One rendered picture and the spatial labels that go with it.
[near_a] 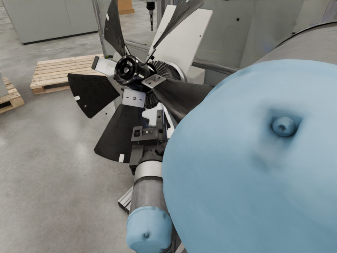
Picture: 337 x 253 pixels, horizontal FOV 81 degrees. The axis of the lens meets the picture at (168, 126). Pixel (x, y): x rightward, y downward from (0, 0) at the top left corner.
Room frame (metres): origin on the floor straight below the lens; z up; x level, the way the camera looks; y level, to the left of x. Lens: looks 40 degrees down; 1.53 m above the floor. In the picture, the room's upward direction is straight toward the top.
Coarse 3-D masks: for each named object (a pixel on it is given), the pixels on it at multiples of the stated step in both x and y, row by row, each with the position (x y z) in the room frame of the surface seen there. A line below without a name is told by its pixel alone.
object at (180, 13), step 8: (184, 0) 0.86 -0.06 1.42; (192, 0) 0.79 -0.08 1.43; (200, 0) 0.74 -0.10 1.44; (176, 8) 0.90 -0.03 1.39; (184, 8) 0.79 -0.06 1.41; (192, 8) 0.74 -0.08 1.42; (176, 16) 0.79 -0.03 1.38; (184, 16) 0.73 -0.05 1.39; (168, 24) 0.82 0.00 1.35; (176, 24) 0.73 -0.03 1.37; (168, 32) 0.73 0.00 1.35; (160, 40) 0.73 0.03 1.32
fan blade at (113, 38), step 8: (112, 0) 0.97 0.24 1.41; (112, 8) 0.96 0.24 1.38; (112, 16) 0.94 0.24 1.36; (112, 24) 0.93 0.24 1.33; (104, 32) 1.02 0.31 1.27; (112, 32) 0.94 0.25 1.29; (120, 32) 0.85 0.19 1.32; (112, 40) 0.95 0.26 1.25; (120, 40) 0.84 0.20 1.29; (120, 48) 0.86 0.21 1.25
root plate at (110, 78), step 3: (111, 75) 0.75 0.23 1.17; (108, 78) 0.76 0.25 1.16; (111, 78) 0.76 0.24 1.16; (111, 81) 0.76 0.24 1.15; (114, 81) 0.76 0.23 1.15; (114, 84) 0.76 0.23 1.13; (114, 87) 0.76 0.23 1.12; (117, 87) 0.76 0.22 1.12; (120, 87) 0.75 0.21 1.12; (123, 87) 0.75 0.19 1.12; (117, 90) 0.76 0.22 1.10; (120, 90) 0.75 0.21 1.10; (120, 93) 0.76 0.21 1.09
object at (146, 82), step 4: (152, 76) 0.71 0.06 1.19; (156, 76) 0.71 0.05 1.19; (160, 76) 0.72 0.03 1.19; (144, 80) 0.68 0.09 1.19; (148, 80) 0.68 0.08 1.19; (152, 80) 0.68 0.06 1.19; (156, 80) 0.69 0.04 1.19; (160, 80) 0.69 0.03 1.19; (144, 84) 0.65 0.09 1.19; (148, 84) 0.65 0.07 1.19; (152, 84) 0.65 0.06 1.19; (156, 84) 0.66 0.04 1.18
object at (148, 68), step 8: (128, 56) 0.73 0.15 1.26; (120, 64) 0.73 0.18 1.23; (128, 64) 0.71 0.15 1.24; (136, 64) 0.69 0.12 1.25; (144, 64) 0.73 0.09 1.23; (120, 72) 0.70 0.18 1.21; (128, 72) 0.69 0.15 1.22; (136, 72) 0.67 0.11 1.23; (144, 72) 0.70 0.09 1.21; (152, 72) 0.76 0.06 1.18; (120, 80) 0.68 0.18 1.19; (128, 80) 0.67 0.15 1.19; (136, 80) 0.66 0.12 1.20; (128, 88) 0.69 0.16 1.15; (136, 88) 0.68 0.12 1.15; (144, 88) 0.72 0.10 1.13
